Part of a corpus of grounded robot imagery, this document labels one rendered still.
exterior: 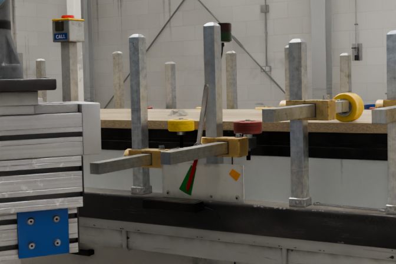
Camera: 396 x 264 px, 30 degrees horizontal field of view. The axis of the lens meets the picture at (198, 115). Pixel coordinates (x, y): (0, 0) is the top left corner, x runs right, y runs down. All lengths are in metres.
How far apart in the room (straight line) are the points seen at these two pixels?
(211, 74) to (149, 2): 9.64
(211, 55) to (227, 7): 8.73
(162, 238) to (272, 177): 0.36
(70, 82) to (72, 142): 1.00
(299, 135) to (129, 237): 0.65
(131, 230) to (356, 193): 0.66
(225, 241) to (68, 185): 0.83
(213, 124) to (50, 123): 0.79
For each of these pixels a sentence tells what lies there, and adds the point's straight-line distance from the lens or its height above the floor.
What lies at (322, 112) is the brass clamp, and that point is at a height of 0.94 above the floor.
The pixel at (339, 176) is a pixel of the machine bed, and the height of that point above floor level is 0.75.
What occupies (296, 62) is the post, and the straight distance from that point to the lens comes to 1.87.
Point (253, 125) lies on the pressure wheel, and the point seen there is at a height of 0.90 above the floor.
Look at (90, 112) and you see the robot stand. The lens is 1.30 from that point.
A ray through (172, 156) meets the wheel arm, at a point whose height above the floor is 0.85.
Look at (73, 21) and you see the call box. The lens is 2.28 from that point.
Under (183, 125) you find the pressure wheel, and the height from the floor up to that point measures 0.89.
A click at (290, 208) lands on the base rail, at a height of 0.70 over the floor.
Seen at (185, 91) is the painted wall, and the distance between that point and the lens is 11.14.
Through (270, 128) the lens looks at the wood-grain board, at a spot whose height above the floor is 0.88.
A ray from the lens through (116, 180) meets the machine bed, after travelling 2.47.
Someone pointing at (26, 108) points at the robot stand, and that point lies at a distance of 1.28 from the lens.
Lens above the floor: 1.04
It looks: 3 degrees down
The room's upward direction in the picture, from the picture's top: 1 degrees counter-clockwise
